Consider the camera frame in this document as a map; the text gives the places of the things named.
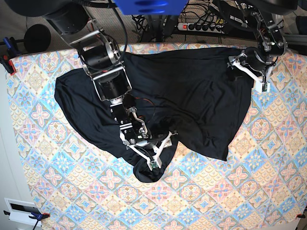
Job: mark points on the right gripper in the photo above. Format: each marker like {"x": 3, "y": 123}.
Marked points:
{"x": 150, "y": 149}

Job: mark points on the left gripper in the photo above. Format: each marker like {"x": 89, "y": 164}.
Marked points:
{"x": 251, "y": 62}

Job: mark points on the black t-shirt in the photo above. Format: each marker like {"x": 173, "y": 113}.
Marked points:
{"x": 188, "y": 91}

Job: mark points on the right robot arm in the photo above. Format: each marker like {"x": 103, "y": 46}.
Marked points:
{"x": 103, "y": 62}

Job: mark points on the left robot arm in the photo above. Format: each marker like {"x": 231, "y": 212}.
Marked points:
{"x": 258, "y": 19}

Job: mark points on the white power strip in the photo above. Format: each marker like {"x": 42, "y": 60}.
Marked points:
{"x": 191, "y": 27}

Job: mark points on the patterned tablecloth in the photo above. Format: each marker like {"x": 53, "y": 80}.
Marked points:
{"x": 263, "y": 182}

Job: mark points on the blue clamp lower left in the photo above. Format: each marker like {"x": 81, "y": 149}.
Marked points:
{"x": 36, "y": 216}

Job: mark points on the blue clamp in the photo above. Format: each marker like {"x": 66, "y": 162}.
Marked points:
{"x": 36, "y": 216}
{"x": 11, "y": 44}

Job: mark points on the white floor outlet box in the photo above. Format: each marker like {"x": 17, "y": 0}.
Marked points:
{"x": 20, "y": 211}

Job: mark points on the red clamp lower right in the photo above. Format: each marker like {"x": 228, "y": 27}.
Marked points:
{"x": 300, "y": 216}

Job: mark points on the black round stool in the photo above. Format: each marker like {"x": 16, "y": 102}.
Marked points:
{"x": 37, "y": 38}

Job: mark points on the red black clamp left edge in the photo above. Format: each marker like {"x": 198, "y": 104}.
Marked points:
{"x": 8, "y": 64}

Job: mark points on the blue clamp upper left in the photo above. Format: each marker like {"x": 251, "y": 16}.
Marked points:
{"x": 11, "y": 44}

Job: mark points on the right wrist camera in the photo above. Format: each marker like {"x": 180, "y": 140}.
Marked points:
{"x": 153, "y": 164}

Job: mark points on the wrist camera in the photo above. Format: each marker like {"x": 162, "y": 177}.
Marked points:
{"x": 153, "y": 164}
{"x": 262, "y": 87}

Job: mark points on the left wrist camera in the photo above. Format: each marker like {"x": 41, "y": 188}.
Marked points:
{"x": 262, "y": 87}

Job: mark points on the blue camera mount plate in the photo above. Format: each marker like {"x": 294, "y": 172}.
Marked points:
{"x": 151, "y": 7}

